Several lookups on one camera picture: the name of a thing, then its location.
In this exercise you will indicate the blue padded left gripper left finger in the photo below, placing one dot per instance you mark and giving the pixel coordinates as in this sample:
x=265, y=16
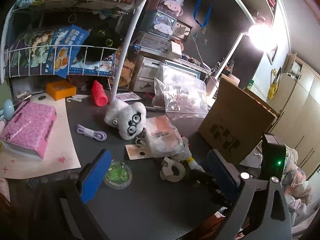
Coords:
x=93, y=175

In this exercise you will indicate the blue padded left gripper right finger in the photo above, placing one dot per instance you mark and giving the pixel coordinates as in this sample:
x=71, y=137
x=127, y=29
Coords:
x=227, y=182

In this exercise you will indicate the tape dispenser with clear tape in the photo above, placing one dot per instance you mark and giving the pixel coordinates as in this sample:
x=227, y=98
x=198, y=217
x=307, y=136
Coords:
x=171, y=170

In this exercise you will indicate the round green glass dish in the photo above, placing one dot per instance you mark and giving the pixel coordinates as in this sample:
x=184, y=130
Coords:
x=118, y=176

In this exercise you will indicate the lined paper sheet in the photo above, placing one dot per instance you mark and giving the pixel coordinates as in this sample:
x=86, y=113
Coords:
x=60, y=153

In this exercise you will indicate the brown cardboard box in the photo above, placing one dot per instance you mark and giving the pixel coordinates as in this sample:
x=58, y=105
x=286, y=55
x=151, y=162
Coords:
x=236, y=121

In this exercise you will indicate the white plush doll with yellow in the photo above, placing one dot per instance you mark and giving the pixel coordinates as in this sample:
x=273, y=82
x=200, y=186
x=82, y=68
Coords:
x=187, y=156

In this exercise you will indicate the beige wardrobe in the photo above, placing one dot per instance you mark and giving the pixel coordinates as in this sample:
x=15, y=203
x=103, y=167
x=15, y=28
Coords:
x=297, y=102

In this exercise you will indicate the peach packaged item in plastic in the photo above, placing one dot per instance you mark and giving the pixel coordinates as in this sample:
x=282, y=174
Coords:
x=162, y=137

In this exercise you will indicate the pink leopard print box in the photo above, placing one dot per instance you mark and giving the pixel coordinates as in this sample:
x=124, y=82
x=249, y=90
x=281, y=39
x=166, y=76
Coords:
x=27, y=133

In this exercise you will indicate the red plastic bottle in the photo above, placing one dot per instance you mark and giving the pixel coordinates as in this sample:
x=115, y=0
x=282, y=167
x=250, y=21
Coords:
x=99, y=96

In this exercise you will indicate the white plastic hook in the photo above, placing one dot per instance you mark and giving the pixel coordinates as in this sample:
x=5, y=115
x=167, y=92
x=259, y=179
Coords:
x=73, y=99

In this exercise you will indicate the pink printed sachet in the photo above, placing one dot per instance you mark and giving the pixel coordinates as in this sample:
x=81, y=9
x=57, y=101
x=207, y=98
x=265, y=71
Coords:
x=128, y=96

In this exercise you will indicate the clear zip bag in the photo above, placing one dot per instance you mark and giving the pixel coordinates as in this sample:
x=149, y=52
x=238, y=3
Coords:
x=180, y=94

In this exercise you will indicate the orange plastic box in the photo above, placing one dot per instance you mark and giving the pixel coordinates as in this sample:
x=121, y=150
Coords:
x=60, y=89

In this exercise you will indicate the light blue bunny gadget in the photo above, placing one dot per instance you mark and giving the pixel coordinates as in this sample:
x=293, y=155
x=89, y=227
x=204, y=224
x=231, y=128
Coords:
x=7, y=111

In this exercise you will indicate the bright desk lamp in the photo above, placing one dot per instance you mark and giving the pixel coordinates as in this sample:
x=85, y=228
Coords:
x=260, y=35

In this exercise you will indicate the white mini drawer unit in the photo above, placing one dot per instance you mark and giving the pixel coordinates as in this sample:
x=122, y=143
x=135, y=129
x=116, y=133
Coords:
x=144, y=75

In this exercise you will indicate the anime illustration book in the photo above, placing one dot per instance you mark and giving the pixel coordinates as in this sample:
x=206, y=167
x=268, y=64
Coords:
x=28, y=55

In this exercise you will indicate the blue food brochure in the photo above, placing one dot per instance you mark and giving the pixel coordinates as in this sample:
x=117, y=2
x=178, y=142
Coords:
x=65, y=46

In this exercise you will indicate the black plush toy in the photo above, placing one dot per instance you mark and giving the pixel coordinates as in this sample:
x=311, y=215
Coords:
x=102, y=42

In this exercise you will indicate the blue cinnamoroll display box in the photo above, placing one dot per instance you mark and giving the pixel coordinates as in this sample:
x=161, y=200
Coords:
x=158, y=23

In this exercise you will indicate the pink cinnamoroll display box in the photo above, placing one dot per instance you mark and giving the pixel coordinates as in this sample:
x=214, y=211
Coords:
x=171, y=7

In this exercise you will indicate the white plush keychain with glasses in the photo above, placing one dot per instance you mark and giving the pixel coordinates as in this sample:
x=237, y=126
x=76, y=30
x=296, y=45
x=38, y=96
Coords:
x=130, y=120

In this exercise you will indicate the white wire shelf rack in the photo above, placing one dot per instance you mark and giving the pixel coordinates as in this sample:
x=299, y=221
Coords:
x=116, y=70

